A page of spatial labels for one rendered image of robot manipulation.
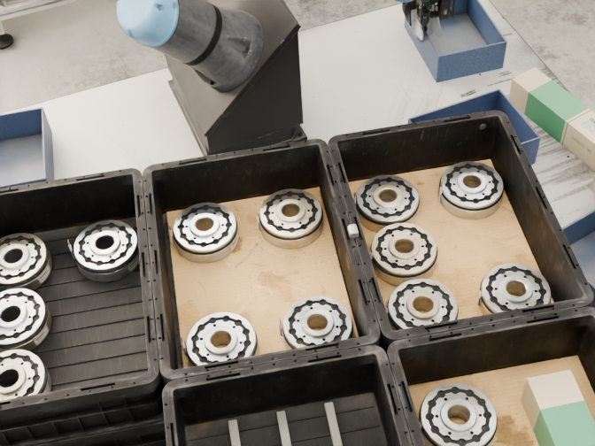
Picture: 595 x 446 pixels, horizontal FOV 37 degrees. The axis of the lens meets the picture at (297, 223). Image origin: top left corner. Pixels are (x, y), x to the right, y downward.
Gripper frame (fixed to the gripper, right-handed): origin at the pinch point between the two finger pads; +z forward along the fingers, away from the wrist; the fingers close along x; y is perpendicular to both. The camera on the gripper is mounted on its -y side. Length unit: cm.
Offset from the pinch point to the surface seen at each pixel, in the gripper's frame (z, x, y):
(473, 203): -11, -13, 56
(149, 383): -18, -68, 77
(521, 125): 0.1, 8.3, 31.8
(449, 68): 2.1, 2.4, 10.0
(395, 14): 5.3, -0.6, -14.6
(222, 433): -8, -60, 82
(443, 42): 4.9, 5.7, -1.4
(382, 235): -11, -28, 58
